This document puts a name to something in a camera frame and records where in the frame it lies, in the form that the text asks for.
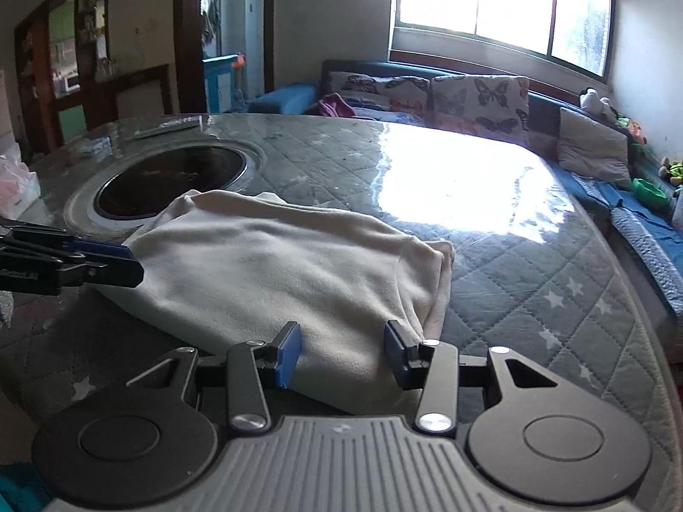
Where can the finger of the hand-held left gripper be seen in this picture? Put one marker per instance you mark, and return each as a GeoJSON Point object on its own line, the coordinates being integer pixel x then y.
{"type": "Point", "coordinates": [115, 274]}
{"type": "Point", "coordinates": [101, 249]}

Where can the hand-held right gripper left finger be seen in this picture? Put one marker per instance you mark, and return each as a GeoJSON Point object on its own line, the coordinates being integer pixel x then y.
{"type": "Point", "coordinates": [288, 356]}

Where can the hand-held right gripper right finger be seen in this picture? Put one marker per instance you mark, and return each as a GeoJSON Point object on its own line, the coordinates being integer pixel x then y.
{"type": "Point", "coordinates": [396, 356]}

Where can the cream sweatshirt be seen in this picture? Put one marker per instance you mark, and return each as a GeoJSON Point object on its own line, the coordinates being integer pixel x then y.
{"type": "Point", "coordinates": [267, 277]}

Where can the round black induction cooktop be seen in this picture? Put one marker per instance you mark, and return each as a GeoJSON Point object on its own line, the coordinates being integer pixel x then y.
{"type": "Point", "coordinates": [171, 181]}

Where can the clear plastic wrapper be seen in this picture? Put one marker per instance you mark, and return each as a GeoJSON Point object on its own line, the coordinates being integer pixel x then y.
{"type": "Point", "coordinates": [96, 146]}

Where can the pink white plastic bag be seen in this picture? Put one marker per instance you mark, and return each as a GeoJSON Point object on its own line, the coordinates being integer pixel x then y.
{"type": "Point", "coordinates": [18, 186]}

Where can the grey quilted star table cover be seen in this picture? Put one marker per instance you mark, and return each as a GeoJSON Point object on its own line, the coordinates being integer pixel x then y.
{"type": "Point", "coordinates": [507, 304]}

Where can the flat grey strip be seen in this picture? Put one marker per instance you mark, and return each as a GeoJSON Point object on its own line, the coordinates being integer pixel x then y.
{"type": "Point", "coordinates": [168, 127]}

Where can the dark wooden cabinet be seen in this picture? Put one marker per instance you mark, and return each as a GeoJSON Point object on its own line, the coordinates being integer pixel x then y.
{"type": "Point", "coordinates": [133, 96]}

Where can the white microwave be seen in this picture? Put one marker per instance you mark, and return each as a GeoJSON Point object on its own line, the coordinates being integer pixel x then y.
{"type": "Point", "coordinates": [68, 85]}

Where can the teal clothing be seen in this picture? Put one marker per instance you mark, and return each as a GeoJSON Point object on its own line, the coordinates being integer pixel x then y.
{"type": "Point", "coordinates": [18, 490]}

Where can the pink cloth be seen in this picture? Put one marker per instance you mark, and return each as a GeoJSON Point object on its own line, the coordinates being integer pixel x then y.
{"type": "Point", "coordinates": [336, 105]}

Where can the butterfly print pillow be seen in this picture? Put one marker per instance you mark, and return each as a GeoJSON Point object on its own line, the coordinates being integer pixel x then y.
{"type": "Point", "coordinates": [376, 95]}
{"type": "Point", "coordinates": [480, 106]}

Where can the blue quilted sofa cover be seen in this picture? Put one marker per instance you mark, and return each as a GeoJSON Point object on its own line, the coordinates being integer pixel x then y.
{"type": "Point", "coordinates": [651, 256]}

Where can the grey pillow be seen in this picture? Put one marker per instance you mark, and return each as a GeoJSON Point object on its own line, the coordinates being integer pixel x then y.
{"type": "Point", "coordinates": [592, 146]}

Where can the green bowl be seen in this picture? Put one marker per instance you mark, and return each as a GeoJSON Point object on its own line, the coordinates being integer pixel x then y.
{"type": "Point", "coordinates": [651, 192]}

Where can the white plush toy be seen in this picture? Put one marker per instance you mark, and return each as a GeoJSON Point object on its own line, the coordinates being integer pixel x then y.
{"type": "Point", "coordinates": [596, 102]}

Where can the orange toy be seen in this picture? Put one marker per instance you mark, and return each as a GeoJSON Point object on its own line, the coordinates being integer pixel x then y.
{"type": "Point", "coordinates": [635, 130]}

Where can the green plush toy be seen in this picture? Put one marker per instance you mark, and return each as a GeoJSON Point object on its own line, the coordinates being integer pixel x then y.
{"type": "Point", "coordinates": [673, 170]}

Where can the window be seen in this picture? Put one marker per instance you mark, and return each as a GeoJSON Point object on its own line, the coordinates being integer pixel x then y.
{"type": "Point", "coordinates": [480, 0]}

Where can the dark wooden door frame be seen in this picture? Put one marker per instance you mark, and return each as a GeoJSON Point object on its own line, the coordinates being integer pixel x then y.
{"type": "Point", "coordinates": [187, 37]}

